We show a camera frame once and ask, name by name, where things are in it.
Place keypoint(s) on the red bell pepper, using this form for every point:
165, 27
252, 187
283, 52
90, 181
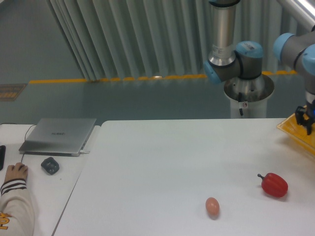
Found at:
274, 185

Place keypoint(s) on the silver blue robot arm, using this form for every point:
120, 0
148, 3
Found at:
240, 67

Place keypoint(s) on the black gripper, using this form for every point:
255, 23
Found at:
304, 116

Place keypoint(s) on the cream sleeved forearm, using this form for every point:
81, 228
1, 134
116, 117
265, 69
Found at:
16, 210

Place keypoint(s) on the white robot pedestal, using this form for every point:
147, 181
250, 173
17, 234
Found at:
248, 103

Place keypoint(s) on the black earbuds case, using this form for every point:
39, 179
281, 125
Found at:
50, 166

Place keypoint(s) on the person's hand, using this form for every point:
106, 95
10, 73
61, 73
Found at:
13, 173

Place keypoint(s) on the pleated grey curtain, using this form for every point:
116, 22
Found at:
145, 38

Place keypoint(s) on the black keyboard edge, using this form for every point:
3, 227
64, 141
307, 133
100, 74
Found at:
2, 156

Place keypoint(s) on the brown egg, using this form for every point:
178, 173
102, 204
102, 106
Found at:
212, 206

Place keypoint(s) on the silver closed laptop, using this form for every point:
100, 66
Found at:
58, 136

